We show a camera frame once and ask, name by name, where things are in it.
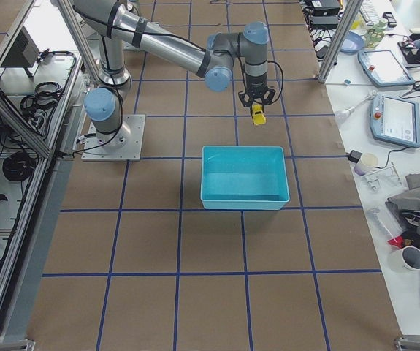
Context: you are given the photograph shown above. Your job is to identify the turquoise plastic bin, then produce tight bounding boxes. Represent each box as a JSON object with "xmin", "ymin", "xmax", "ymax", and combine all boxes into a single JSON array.
[{"xmin": 200, "ymin": 146, "xmax": 290, "ymax": 210}]

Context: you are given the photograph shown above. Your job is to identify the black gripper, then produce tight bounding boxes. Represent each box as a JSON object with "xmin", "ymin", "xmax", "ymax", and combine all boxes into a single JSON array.
[{"xmin": 238, "ymin": 72, "xmax": 276, "ymax": 107}]

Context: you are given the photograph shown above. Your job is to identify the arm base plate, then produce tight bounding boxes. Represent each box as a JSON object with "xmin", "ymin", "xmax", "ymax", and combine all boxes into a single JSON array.
[{"xmin": 81, "ymin": 114, "xmax": 146, "ymax": 162}]

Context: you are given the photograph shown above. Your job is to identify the white mug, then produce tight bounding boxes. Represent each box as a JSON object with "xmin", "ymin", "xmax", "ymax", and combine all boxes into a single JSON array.
[{"xmin": 388, "ymin": 246, "xmax": 420, "ymax": 273}]

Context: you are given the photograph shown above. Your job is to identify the blue plastic plate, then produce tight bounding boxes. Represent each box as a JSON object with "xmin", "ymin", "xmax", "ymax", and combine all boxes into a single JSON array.
[{"xmin": 340, "ymin": 31, "xmax": 364, "ymax": 55}]

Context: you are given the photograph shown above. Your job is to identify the lower teach pendant tablet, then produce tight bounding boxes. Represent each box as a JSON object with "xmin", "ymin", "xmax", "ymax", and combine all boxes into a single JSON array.
[{"xmin": 369, "ymin": 94, "xmax": 420, "ymax": 148}]

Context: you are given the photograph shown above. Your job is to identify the teach pendant tablet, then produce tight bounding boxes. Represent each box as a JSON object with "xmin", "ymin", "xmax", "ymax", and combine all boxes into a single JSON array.
[
  {"xmin": 357, "ymin": 50, "xmax": 415, "ymax": 87},
  {"xmin": 369, "ymin": 94, "xmax": 420, "ymax": 148}
]

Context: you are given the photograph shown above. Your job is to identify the black scissors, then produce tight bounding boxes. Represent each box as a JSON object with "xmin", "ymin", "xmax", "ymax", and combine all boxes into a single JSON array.
[{"xmin": 400, "ymin": 80, "xmax": 420, "ymax": 99}]

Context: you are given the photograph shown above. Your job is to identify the paper cup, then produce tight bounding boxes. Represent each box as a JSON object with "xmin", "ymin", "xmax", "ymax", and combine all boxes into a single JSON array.
[{"xmin": 354, "ymin": 153, "xmax": 378, "ymax": 176}]

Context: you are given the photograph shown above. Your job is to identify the yellow beetle toy car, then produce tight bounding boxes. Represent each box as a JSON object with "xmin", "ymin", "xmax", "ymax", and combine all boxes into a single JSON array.
[{"xmin": 251, "ymin": 104, "xmax": 267, "ymax": 126}]

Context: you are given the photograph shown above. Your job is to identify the upper teach pendant tablet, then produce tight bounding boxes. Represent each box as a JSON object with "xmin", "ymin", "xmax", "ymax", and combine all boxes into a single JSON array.
[{"xmin": 357, "ymin": 50, "xmax": 415, "ymax": 87}]

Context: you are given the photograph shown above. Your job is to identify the aluminium frame post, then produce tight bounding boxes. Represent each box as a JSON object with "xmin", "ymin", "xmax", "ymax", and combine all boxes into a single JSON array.
[{"xmin": 318, "ymin": 0, "xmax": 362, "ymax": 83}]

